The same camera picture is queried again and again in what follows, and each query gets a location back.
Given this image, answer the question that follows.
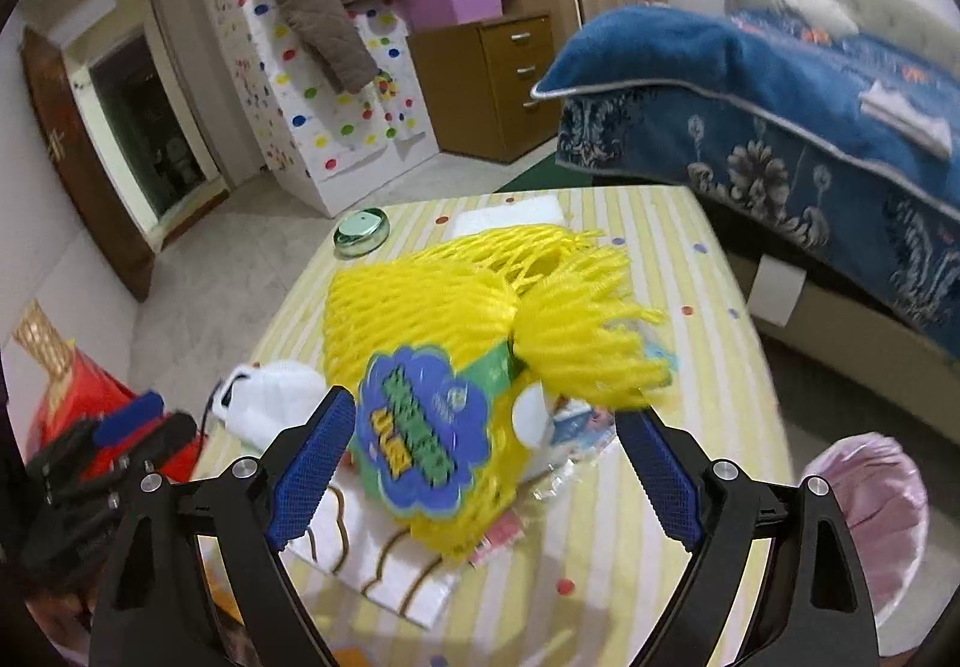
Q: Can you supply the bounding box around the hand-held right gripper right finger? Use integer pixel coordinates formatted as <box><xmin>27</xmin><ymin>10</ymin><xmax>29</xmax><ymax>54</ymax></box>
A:
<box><xmin>615</xmin><ymin>404</ymin><xmax>878</xmax><ymax>667</ymax></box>

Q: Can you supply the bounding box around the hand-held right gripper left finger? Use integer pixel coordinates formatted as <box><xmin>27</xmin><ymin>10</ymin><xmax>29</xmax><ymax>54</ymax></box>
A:
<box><xmin>90</xmin><ymin>385</ymin><xmax>357</xmax><ymax>667</ymax></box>

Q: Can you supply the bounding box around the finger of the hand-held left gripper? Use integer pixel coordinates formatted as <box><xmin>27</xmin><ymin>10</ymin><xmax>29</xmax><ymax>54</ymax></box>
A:
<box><xmin>15</xmin><ymin>468</ymin><xmax>151</xmax><ymax>585</ymax></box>
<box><xmin>26</xmin><ymin>393</ymin><xmax>200</xmax><ymax>488</ymax></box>

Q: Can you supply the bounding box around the clear pink printed packet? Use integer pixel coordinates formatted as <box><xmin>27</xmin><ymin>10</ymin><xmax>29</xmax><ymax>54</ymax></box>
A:
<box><xmin>469</xmin><ymin>385</ymin><xmax>627</xmax><ymax>570</ymax></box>

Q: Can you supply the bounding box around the yellow foam fruit net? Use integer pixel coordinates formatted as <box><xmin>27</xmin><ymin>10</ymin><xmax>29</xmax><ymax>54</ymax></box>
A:
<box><xmin>322</xmin><ymin>224</ymin><xmax>672</xmax><ymax>567</ymax></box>

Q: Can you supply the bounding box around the red plastic chair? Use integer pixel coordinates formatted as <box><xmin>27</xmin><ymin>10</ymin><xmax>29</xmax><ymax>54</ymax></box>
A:
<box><xmin>22</xmin><ymin>348</ymin><xmax>203</xmax><ymax>480</ymax></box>

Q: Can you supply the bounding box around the white device with black screen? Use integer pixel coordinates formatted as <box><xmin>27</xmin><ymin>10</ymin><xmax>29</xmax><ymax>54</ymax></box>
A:
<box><xmin>210</xmin><ymin>361</ymin><xmax>331</xmax><ymax>450</ymax></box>

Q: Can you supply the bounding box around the gold patterned object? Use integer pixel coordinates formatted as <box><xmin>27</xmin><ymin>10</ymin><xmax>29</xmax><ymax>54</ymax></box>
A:
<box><xmin>11</xmin><ymin>299</ymin><xmax>76</xmax><ymax>405</ymax></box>

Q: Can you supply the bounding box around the yellow striped dotted tablecloth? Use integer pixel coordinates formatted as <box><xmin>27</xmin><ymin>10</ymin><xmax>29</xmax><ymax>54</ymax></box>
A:
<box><xmin>195</xmin><ymin>185</ymin><xmax>796</xmax><ymax>667</ymax></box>

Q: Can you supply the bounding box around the white paper with brown lines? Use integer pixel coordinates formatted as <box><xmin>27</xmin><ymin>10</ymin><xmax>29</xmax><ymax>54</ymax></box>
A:
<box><xmin>289</xmin><ymin>464</ymin><xmax>466</xmax><ymax>630</ymax></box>

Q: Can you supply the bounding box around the white paper tag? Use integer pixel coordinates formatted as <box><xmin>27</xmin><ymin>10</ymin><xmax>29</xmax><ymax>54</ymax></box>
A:
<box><xmin>752</xmin><ymin>256</ymin><xmax>805</xmax><ymax>328</ymax></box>

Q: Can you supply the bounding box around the green round tin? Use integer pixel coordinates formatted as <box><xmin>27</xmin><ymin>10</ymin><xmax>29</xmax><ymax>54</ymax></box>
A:
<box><xmin>332</xmin><ymin>208</ymin><xmax>391</xmax><ymax>261</ymax></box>

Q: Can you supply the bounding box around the brown wooden door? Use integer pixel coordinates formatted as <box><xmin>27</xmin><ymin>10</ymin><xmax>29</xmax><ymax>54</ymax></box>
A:
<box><xmin>19</xmin><ymin>25</ymin><xmax>155</xmax><ymax>304</ymax></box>

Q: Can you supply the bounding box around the white foam block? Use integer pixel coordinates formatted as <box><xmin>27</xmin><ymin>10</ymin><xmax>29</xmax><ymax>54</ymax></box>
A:
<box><xmin>448</xmin><ymin>190</ymin><xmax>567</xmax><ymax>240</ymax></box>

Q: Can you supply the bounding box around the green floor mat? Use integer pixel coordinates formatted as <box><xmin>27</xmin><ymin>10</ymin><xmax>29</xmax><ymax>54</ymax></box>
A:
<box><xmin>510</xmin><ymin>158</ymin><xmax>593</xmax><ymax>192</ymax></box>

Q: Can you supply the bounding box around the white cabinet with coloured dots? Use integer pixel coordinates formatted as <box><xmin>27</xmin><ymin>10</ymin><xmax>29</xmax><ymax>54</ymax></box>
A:
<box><xmin>217</xmin><ymin>0</ymin><xmax>440</xmax><ymax>218</ymax></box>

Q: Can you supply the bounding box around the bed with blue blanket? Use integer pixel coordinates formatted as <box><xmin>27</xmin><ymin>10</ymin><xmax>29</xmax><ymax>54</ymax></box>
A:
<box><xmin>531</xmin><ymin>2</ymin><xmax>960</xmax><ymax>360</ymax></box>

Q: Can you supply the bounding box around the wooden drawer cabinet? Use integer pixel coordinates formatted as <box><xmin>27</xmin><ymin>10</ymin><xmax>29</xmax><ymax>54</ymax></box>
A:
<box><xmin>409</xmin><ymin>16</ymin><xmax>560</xmax><ymax>164</ymax></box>

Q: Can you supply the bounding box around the white booklet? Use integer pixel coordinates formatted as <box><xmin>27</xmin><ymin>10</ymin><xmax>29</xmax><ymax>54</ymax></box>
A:
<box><xmin>859</xmin><ymin>80</ymin><xmax>953</xmax><ymax>158</ymax></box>

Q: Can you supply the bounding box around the white pillow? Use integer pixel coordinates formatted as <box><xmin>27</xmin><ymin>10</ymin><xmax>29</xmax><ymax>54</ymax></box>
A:
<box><xmin>772</xmin><ymin>0</ymin><xmax>860</xmax><ymax>38</ymax></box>

